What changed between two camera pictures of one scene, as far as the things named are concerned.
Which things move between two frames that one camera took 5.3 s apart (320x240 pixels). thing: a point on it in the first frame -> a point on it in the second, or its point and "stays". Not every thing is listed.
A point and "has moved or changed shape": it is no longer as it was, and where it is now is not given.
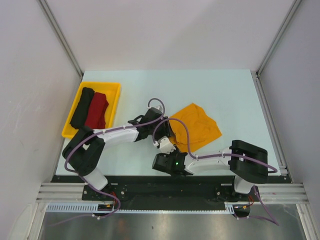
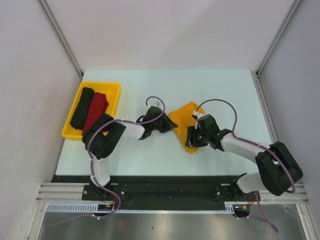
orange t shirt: x=203 y=130 has moved or changed shape
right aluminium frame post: x=278 y=37 stays
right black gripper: x=174 y=152 -> x=191 y=140
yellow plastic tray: x=112 y=92 stays
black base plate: x=169 y=188 stays
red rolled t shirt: x=96 y=118 stays
